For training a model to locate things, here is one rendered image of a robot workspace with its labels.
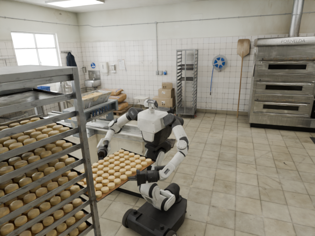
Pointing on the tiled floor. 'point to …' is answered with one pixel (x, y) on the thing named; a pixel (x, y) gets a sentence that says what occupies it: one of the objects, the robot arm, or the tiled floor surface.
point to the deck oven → (283, 84)
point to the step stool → (140, 99)
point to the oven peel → (242, 47)
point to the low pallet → (122, 110)
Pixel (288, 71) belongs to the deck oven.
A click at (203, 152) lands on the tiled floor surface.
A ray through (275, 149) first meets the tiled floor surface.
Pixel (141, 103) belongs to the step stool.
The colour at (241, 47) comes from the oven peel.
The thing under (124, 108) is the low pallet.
